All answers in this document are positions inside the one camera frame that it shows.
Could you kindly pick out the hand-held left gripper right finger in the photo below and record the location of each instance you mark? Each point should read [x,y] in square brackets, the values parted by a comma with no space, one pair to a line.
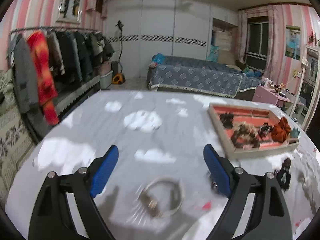
[217,172]

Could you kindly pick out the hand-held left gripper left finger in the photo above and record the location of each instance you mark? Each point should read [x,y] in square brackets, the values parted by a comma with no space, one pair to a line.
[103,171]

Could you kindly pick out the red lined jewelry tray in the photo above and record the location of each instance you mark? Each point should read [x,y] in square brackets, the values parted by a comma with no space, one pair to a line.
[225,142]

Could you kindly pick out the black hair claw clip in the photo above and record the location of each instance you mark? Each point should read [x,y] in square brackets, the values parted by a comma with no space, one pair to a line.
[226,118]

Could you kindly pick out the cream fluffy scrunchie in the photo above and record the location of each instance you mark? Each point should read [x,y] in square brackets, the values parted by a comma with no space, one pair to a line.
[247,126]

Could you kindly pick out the silver wristwatch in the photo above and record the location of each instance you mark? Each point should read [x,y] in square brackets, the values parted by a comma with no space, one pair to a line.
[150,202]

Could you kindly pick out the rust orange scrunchie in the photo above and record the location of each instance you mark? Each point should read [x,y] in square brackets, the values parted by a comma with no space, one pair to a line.
[281,128]

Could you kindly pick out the teal hair accessory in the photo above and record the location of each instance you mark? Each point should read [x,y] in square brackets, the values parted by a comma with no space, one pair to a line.
[295,133]

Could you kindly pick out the low bench with lace cover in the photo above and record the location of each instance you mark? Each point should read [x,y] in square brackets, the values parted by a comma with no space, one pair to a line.
[75,97]

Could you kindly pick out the pink desk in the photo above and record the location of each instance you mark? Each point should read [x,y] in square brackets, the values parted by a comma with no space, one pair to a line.
[265,95]

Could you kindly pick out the garment steamer with yellow base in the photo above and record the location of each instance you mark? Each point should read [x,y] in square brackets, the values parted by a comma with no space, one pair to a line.
[118,78]

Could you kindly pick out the stacked storage boxes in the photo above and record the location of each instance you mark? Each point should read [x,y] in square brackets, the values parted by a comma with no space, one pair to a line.
[106,76]

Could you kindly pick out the sofa with blue patterned cover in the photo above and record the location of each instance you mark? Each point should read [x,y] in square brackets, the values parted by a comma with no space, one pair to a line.
[197,78]

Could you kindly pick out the leaf patterned furniture cover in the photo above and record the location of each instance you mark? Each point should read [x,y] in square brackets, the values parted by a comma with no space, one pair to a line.
[12,140]

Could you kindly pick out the blue plush toy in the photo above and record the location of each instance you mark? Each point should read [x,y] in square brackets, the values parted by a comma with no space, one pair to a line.
[251,71]

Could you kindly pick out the red orange hanging robe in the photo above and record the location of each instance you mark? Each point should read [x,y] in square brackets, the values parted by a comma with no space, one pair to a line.
[42,67]

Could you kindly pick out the grey hanging coat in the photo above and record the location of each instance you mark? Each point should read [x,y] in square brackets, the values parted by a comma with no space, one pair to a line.
[25,80]

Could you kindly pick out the white sliding wardrobe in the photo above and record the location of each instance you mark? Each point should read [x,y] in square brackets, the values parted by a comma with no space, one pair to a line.
[157,60]

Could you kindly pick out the teal cushion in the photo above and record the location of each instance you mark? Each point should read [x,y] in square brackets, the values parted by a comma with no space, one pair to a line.
[158,58]

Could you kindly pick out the beige cardboard sheet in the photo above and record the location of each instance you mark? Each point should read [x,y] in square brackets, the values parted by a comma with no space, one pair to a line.
[225,45]

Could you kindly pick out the pale folded bedding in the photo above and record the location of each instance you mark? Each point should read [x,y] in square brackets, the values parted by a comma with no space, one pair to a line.
[6,87]

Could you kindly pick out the white framed standing mirror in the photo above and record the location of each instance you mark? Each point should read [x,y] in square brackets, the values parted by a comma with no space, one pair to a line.
[312,80]

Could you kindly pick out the dark framed window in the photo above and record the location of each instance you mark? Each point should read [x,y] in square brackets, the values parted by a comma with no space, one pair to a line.
[257,40]

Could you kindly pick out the pink floral curtain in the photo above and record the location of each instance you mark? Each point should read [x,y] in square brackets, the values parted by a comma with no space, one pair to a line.
[276,42]

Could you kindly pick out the metal clothes rack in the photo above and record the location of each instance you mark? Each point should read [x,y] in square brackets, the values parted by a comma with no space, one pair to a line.
[62,28]

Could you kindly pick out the blue wall poster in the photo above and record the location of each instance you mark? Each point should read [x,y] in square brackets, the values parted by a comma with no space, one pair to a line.
[293,42]

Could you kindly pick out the framed wall picture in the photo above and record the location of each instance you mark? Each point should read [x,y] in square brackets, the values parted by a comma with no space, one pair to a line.
[70,1]

